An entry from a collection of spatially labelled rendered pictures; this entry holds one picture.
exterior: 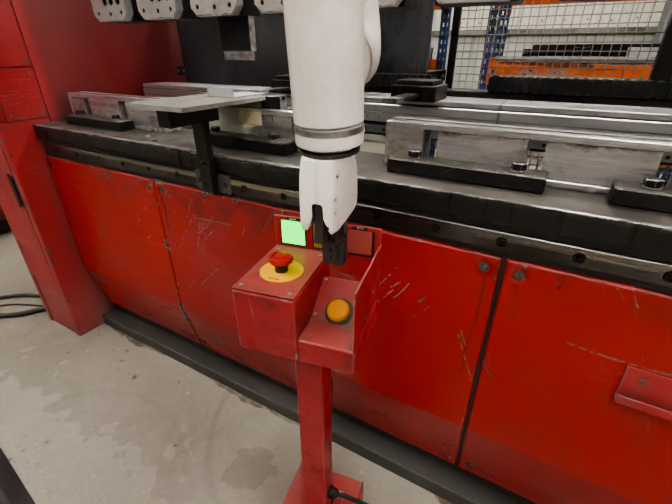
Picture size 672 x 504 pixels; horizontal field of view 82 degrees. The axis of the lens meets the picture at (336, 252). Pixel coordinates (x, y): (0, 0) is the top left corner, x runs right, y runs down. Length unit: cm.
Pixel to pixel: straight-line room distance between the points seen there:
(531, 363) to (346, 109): 63
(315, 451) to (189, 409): 72
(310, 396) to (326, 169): 46
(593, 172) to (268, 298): 60
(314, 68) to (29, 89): 142
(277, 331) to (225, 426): 86
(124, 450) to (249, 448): 39
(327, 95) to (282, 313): 32
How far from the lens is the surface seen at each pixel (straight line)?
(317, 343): 61
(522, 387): 92
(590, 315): 80
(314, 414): 81
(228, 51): 115
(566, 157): 82
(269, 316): 61
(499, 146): 83
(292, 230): 70
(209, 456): 139
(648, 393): 89
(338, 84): 44
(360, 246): 66
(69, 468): 153
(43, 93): 178
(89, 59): 187
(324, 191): 46
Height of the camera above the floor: 110
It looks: 28 degrees down
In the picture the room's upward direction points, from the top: straight up
